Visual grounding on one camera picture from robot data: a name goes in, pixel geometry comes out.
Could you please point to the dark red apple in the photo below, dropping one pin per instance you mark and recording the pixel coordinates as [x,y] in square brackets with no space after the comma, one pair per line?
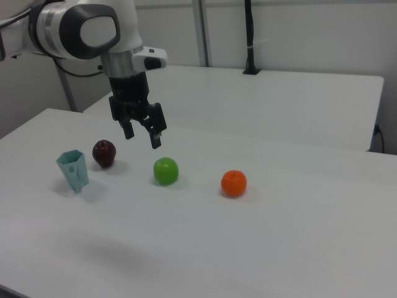
[104,153]

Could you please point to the black camera stand pole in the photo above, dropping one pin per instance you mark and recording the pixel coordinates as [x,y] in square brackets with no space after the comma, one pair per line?
[250,31]

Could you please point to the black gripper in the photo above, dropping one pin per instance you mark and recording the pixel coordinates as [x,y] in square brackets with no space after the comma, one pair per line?
[130,90]

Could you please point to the light blue hexagonal mug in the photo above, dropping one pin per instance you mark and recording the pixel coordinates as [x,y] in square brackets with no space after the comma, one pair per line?
[74,174]

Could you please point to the orange mandarin fruit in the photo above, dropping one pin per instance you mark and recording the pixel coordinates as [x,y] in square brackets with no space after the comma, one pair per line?
[234,183]

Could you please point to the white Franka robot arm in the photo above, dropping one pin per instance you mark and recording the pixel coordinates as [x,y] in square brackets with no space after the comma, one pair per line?
[93,28]

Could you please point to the green apple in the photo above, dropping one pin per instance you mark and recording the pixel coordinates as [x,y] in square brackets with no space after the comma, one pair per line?
[166,171]

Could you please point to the grey partition frame post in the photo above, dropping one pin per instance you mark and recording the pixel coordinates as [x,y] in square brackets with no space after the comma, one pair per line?
[67,90]
[202,31]

